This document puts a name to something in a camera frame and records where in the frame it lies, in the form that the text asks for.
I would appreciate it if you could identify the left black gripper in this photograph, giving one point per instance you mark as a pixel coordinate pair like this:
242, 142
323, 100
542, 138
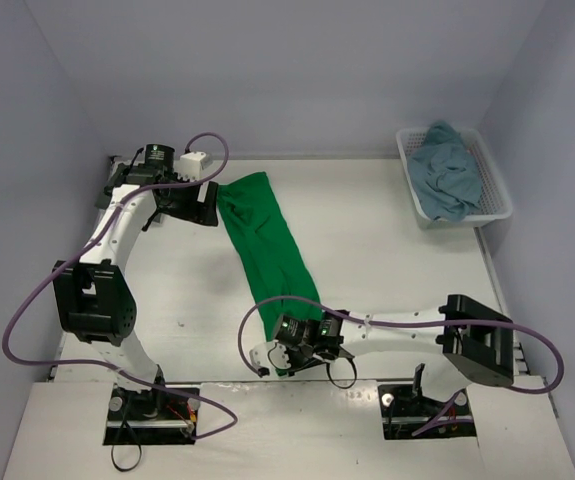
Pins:
206, 205

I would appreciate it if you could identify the green t shirt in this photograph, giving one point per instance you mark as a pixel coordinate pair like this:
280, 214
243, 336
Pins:
278, 278

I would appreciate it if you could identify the grey t shirt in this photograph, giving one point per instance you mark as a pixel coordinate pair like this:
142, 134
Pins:
116, 179

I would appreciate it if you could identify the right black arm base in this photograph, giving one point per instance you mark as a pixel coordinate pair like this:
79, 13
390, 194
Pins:
407, 414

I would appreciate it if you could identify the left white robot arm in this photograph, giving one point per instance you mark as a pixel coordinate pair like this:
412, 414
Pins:
93, 299

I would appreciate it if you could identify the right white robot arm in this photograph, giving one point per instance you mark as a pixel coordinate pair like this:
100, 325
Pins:
460, 343

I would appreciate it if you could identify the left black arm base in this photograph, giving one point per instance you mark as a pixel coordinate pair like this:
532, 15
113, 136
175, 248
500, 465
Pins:
135, 420

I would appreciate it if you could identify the white plastic basket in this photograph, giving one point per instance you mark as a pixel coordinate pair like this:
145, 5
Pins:
495, 202

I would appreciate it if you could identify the teal cloth in basket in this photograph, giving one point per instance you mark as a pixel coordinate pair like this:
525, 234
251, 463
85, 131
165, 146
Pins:
445, 175

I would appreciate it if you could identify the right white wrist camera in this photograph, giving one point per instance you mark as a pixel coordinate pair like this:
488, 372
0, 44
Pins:
270, 357

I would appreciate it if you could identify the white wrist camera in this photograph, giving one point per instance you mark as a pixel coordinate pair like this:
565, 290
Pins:
270, 357
190, 166

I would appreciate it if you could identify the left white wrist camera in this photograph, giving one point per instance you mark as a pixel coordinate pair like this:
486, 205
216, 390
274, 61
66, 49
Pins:
190, 166

